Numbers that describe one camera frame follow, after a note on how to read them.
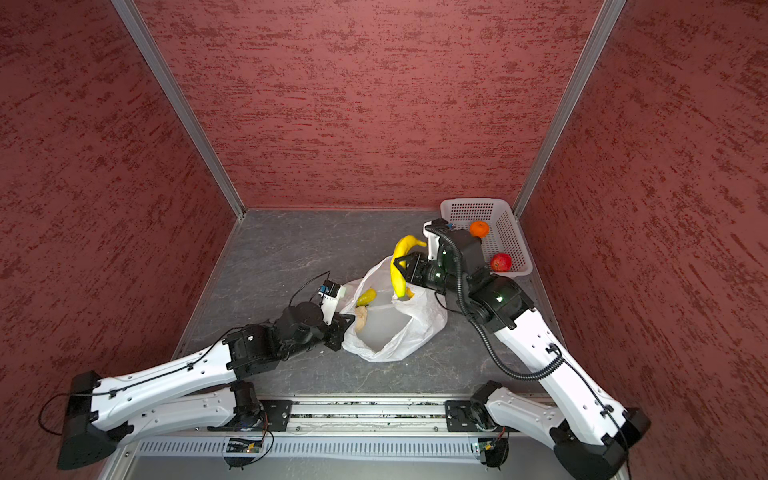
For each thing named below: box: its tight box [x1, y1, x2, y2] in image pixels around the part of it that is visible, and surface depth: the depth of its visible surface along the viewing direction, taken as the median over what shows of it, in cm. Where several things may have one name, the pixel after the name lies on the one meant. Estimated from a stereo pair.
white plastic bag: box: [341, 255, 448, 362], surface depth 77 cm
